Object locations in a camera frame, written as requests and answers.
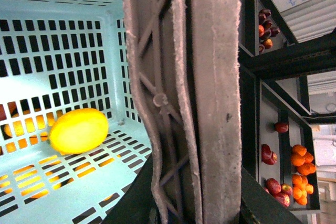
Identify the brown basket handle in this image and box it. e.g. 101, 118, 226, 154
122, 0, 242, 223

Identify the lemon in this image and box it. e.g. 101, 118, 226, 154
48, 108, 109, 154

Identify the light blue plastic basket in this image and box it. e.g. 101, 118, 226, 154
1, 0, 151, 223

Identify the dark red fruit pile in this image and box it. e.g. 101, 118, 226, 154
258, 8, 280, 54

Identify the black display shelf tray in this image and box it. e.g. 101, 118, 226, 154
104, 0, 335, 223

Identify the red apples pile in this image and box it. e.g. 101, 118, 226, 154
261, 122, 291, 208

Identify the orange tangerines pile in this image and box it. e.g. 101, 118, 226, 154
290, 144, 317, 206

